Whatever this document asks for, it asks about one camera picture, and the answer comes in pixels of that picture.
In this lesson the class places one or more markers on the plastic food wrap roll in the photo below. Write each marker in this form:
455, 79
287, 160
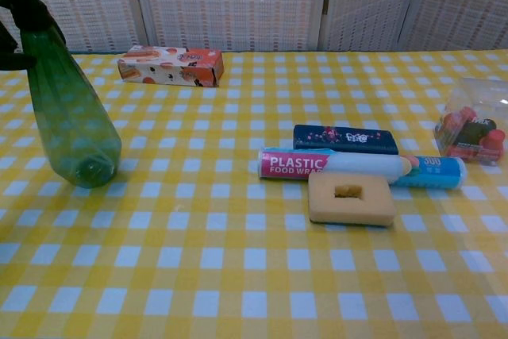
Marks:
289, 166

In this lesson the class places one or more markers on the dark blue printed box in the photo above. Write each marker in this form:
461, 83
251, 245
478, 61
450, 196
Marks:
345, 139

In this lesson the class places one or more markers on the green spray bottle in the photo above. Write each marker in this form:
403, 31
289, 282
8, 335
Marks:
71, 116

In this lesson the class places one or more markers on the orange white snack box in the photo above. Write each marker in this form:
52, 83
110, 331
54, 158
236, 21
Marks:
170, 67

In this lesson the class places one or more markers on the yellow sponge with hole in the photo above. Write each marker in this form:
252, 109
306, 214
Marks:
369, 204

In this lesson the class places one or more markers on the clear box with red items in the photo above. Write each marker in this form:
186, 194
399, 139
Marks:
472, 128

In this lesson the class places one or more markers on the white woven folding screen panel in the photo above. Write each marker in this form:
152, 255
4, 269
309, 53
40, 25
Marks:
464, 1
369, 1
103, 1
230, 1

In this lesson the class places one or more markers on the yellow white checkered tablecloth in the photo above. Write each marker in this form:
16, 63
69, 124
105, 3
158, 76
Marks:
238, 275

